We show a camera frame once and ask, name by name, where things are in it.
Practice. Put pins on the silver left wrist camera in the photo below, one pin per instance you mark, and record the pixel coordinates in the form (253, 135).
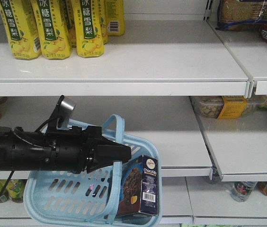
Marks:
(61, 114)

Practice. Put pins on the dark blue Chocofello cookie box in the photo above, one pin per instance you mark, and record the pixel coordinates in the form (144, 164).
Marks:
(139, 188)

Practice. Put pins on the white supermarket shelving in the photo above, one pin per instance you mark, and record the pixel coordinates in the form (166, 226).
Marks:
(169, 52)

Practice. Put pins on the clear water bottle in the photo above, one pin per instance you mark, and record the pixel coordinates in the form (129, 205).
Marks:
(241, 191)

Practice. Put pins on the cracker package blue trim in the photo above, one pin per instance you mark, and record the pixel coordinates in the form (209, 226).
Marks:
(241, 14)

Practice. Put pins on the light blue plastic basket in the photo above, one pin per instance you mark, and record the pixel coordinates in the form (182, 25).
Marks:
(89, 200)

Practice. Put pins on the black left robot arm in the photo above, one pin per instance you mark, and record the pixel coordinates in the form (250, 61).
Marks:
(22, 151)

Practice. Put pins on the clear box of snacks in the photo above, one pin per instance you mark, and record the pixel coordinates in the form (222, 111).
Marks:
(227, 107)

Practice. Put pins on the yellow pear drink bottle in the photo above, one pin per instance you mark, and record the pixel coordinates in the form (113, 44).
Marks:
(89, 40)
(21, 29)
(52, 29)
(115, 17)

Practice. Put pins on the rear yellow pear drink bottle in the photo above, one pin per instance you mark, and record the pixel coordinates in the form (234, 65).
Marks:
(115, 17)

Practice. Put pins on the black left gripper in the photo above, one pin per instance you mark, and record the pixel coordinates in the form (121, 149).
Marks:
(79, 150)

